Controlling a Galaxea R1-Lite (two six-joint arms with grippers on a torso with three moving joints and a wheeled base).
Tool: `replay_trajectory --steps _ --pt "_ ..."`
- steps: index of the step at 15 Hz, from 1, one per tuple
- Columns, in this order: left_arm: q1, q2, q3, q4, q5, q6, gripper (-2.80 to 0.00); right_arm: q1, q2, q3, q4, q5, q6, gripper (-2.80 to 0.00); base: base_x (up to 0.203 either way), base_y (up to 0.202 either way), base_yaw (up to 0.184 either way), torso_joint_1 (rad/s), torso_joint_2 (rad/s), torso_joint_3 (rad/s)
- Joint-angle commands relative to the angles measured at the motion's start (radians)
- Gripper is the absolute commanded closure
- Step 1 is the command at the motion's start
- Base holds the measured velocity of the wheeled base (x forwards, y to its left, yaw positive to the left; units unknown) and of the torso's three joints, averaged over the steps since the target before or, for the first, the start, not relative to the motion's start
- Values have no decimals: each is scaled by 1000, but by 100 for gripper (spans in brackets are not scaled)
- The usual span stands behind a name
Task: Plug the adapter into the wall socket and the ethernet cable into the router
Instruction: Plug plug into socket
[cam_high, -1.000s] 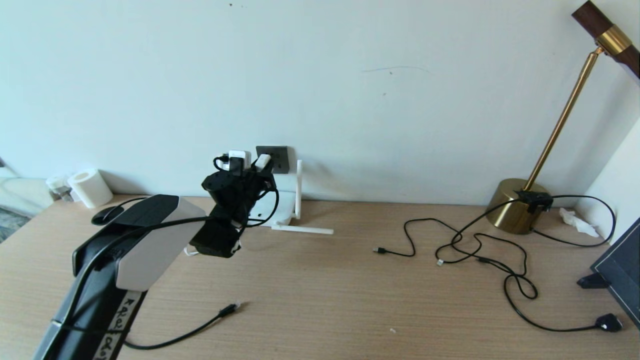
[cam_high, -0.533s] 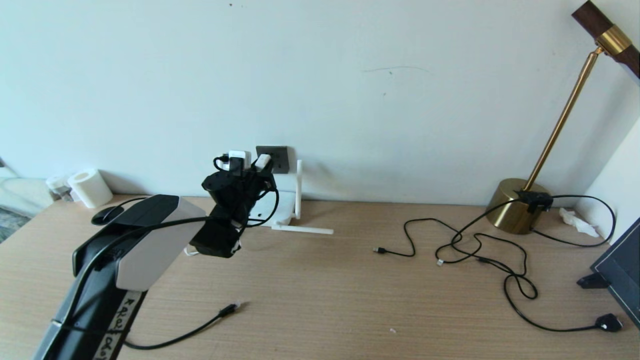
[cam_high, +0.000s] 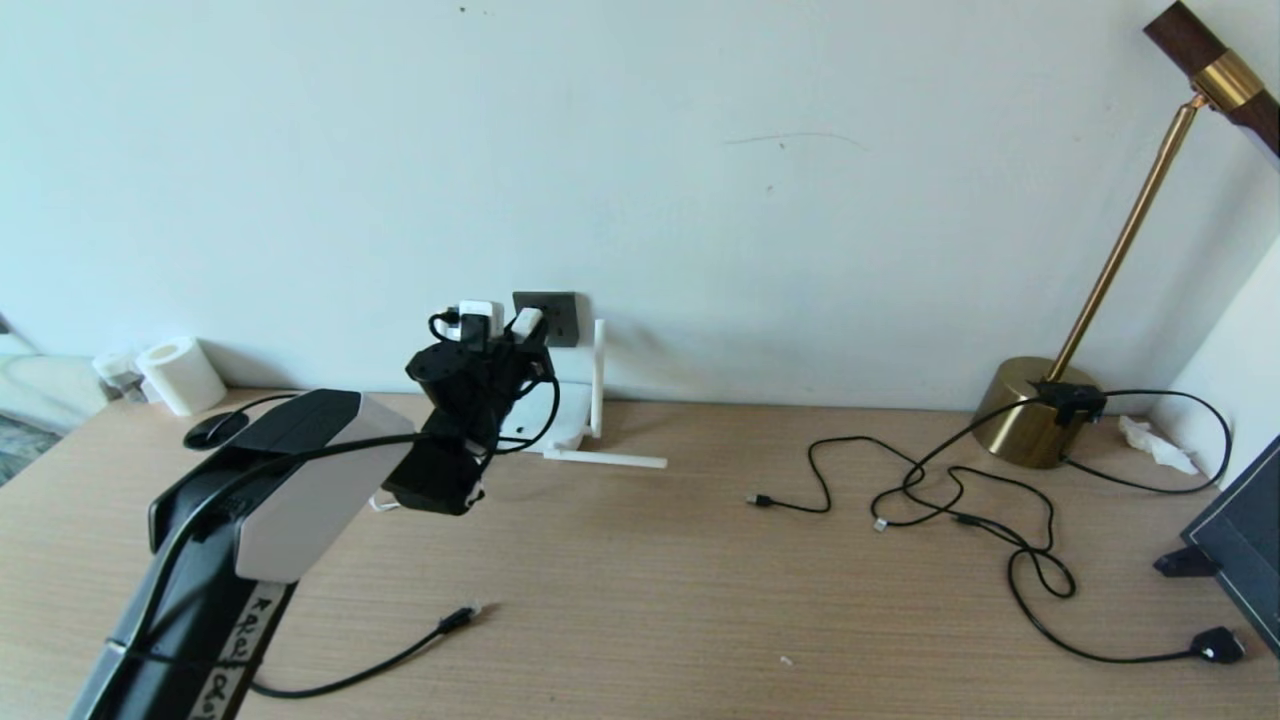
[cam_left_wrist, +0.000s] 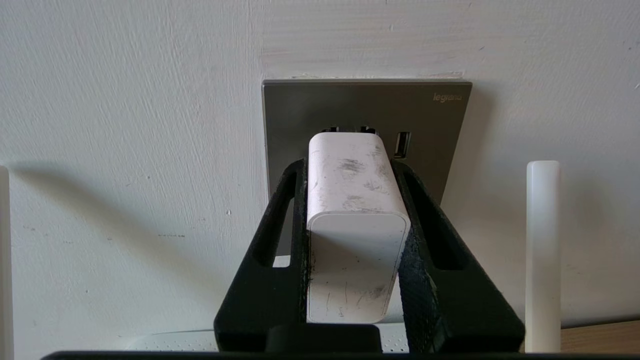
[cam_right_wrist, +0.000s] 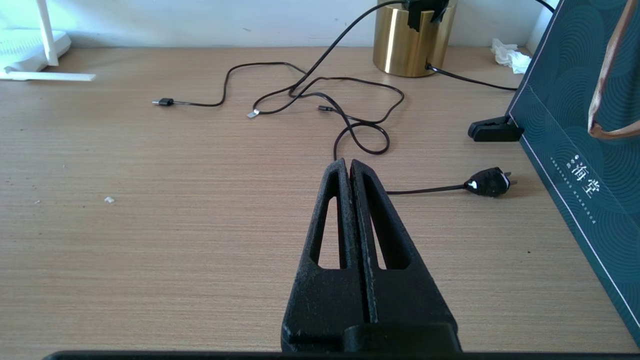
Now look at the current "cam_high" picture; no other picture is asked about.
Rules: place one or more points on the small clear plastic jar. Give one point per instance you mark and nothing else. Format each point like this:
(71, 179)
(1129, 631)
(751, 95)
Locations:
(118, 372)

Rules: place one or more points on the brass desk lamp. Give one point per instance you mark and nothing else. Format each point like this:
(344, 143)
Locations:
(1035, 420)

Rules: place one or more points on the crumpled white tissue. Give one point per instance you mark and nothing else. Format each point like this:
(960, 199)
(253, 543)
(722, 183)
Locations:
(1153, 445)

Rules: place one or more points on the black round desk grommet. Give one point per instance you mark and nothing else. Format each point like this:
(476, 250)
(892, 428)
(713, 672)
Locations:
(210, 432)

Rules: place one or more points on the pale upholstered furniture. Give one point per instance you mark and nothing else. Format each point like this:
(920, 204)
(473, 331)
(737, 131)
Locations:
(40, 390)

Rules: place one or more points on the white wifi router with antennas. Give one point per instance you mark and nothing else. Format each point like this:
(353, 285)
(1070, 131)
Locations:
(600, 380)

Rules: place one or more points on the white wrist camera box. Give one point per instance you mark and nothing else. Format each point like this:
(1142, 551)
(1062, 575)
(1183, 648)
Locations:
(490, 318)

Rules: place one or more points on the black plastic clip stand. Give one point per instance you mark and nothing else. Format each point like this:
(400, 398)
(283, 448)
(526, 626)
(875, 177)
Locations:
(1183, 562)

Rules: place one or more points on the grey wall power socket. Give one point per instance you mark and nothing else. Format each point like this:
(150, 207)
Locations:
(562, 318)

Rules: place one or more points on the white power adapter block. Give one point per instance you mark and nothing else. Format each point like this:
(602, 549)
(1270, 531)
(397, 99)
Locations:
(527, 322)

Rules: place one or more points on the white toilet paper roll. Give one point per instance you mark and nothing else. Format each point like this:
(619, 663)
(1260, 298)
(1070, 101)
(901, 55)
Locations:
(182, 378)

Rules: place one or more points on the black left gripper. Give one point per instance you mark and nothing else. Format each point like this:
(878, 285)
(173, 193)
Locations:
(470, 390)

